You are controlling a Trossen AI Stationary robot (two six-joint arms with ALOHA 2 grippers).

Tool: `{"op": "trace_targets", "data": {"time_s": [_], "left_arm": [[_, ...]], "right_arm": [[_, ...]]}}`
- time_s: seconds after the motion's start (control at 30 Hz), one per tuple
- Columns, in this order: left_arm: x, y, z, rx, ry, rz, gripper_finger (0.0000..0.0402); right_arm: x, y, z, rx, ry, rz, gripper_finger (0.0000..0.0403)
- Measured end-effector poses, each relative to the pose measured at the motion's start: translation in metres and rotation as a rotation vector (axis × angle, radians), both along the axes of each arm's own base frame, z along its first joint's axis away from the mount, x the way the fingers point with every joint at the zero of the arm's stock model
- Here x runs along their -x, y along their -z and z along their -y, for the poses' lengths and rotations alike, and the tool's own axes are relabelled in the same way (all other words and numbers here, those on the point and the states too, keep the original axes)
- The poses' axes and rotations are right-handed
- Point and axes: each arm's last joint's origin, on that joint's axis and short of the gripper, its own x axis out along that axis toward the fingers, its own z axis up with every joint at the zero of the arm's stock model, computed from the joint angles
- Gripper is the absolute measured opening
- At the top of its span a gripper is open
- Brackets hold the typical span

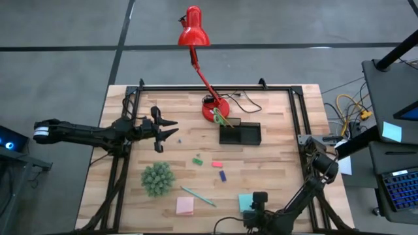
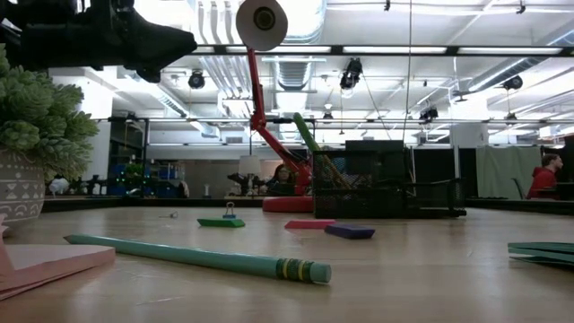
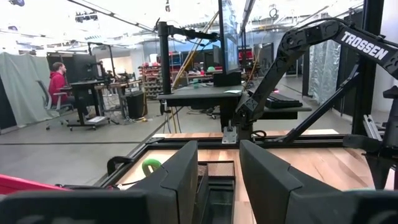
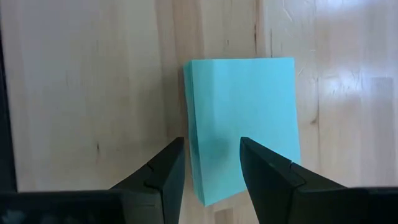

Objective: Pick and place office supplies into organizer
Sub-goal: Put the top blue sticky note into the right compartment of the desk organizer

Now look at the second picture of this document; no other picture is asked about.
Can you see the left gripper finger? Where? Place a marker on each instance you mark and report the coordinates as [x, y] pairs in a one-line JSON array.
[[168, 56], [168, 38]]

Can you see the blue binder clip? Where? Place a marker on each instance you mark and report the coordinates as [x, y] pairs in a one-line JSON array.
[[229, 214]]

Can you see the green eraser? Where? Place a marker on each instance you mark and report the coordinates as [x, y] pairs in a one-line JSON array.
[[220, 223]]

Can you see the teal pencil with eraser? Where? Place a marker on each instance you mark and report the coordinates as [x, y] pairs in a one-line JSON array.
[[202, 259]]

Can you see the pink eraser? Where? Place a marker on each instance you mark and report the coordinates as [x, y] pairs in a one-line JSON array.
[[309, 224]]

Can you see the pink sticky note pad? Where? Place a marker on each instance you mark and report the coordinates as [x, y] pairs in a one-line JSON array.
[[54, 262]]

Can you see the purple eraser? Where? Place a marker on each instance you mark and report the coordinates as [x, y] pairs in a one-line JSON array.
[[350, 231]]

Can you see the dark green note pad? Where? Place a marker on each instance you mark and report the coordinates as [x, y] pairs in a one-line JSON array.
[[547, 255]]

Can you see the black mesh desk organizer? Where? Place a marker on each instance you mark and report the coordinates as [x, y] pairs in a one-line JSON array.
[[359, 199]]

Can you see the black ceiling spotlight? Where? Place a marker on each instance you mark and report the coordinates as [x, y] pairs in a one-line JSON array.
[[351, 74], [196, 80], [512, 83], [429, 114]]

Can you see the potted green succulent plant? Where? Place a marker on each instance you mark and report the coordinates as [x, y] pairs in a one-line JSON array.
[[31, 116]]

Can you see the red desk lamp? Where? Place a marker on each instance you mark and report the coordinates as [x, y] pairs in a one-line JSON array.
[[262, 22]]

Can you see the black shelving rack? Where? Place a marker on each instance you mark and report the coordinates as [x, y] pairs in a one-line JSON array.
[[117, 148]]

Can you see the blue storage bins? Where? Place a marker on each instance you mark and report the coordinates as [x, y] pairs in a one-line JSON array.
[[168, 172]]

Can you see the person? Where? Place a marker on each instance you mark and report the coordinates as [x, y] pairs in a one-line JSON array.
[[282, 177], [542, 181]]

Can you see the black partition panel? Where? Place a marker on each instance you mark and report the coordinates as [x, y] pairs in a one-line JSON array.
[[435, 163]]

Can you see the green curtain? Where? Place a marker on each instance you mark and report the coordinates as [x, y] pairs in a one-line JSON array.
[[502, 170]]

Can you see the black metal table frame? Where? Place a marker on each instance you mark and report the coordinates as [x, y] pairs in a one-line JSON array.
[[134, 204]]

